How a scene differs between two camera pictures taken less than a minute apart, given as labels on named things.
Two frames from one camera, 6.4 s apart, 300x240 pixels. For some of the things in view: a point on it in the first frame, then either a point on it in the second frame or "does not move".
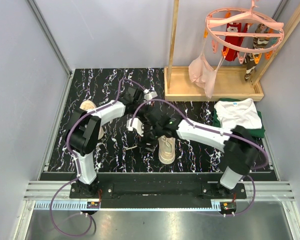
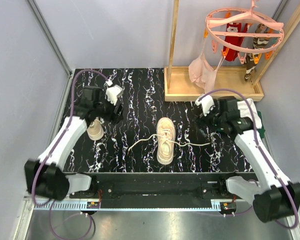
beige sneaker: [166, 149] does not move
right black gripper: [143, 143] → [201, 120]
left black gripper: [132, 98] → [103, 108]
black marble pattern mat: [140, 132] does not move
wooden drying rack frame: [230, 85] does not move
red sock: [235, 40] does not move
